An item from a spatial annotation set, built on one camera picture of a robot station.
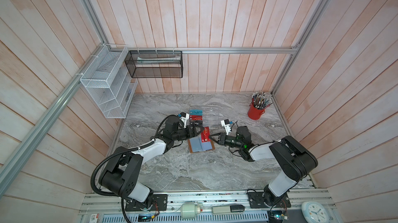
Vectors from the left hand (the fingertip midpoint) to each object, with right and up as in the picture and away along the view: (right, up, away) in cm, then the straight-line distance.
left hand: (200, 133), depth 84 cm
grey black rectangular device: (+13, -31, -17) cm, 38 cm away
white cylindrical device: (-5, -30, -20) cm, 36 cm away
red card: (+3, -1, +2) cm, 4 cm away
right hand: (+5, -3, 0) cm, 6 cm away
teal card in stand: (-2, +11, +16) cm, 19 cm away
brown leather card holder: (-3, -8, +8) cm, 12 cm away
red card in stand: (-2, +7, +16) cm, 18 cm away
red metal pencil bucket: (+35, +11, +14) cm, 40 cm away
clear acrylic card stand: (+8, +8, +23) cm, 25 cm away
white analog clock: (+51, -33, -15) cm, 63 cm away
